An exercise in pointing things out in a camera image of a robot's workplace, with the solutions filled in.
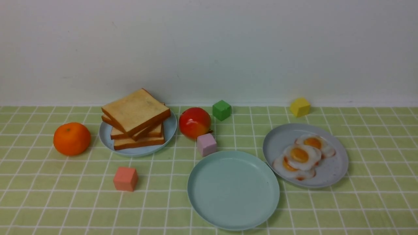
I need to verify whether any toast slice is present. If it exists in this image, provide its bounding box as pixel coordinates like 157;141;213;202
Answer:
113;135;166;150
102;88;171;137
102;114;157;131
110;123;163;141

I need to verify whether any fried egg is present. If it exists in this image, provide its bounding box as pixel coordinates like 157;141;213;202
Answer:
294;134;336;159
273;155;316;180
283;144;322;171

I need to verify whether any green cube block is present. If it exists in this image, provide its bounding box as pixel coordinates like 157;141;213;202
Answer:
212;100;232;121

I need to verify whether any red apple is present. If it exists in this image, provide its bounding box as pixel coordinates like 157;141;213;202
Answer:
179;107;213;141

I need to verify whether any pink-lilac cube block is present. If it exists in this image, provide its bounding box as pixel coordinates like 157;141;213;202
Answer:
197;133;217;157

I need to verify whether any light blue bread plate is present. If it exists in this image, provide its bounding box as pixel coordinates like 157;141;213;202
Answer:
99;111;178;158

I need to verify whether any teal empty plate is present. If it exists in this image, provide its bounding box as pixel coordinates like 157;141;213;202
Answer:
187;150;280;231

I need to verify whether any yellow cube block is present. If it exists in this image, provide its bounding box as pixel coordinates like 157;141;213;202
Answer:
290;98;311;118

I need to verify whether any salmon cube block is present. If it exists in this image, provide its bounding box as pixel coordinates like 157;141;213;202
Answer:
113;167;138;192

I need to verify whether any grey-blue egg plate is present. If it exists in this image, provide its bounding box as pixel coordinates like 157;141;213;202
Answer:
263;123;349;188

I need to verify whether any orange mandarin fruit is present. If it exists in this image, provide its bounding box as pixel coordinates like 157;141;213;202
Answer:
53;122;91;156

